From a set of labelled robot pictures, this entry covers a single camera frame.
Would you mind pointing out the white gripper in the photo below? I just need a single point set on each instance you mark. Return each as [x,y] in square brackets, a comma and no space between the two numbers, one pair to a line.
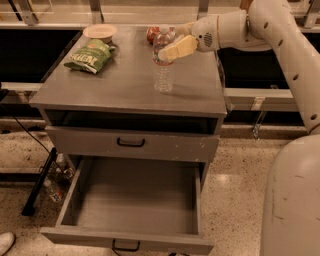
[205,34]

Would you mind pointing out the clear plastic water bottle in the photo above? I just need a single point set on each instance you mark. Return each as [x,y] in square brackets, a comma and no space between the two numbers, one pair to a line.
[163,38]

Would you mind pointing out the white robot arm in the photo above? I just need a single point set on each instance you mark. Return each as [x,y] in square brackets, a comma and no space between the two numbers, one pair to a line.
[291,210]

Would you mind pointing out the grey drawer cabinet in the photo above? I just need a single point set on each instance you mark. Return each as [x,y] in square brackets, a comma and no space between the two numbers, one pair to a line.
[122,96]

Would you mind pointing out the closed grey top drawer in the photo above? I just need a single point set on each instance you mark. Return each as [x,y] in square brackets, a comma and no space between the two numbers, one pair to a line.
[158,146]

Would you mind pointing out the open grey middle drawer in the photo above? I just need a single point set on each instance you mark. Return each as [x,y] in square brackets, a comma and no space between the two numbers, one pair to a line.
[154,202]

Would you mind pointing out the red soda can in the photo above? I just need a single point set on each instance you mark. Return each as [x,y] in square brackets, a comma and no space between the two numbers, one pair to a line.
[151,33]

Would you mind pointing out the green chip bag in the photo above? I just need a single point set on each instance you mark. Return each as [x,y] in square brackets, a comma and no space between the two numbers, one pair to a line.
[92,57]

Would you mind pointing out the plastic bottles on floor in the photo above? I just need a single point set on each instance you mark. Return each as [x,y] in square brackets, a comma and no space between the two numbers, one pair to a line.
[59,177]

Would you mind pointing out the black stand leg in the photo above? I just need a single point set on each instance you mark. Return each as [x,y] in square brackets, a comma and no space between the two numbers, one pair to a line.
[29,209]

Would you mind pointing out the white shoe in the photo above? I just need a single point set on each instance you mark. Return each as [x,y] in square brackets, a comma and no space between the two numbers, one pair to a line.
[6,241]

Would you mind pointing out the black top drawer handle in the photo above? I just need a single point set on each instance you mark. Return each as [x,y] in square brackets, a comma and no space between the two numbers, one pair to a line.
[133,144]

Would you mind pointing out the black drawer handle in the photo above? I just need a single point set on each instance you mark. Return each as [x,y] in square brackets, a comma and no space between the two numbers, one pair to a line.
[133,144]
[125,245]

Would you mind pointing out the metal railing frame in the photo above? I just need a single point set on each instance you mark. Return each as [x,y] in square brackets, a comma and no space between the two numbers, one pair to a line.
[38,14]

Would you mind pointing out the black middle drawer handle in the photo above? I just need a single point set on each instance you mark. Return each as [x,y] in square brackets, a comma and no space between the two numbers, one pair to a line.
[125,245]

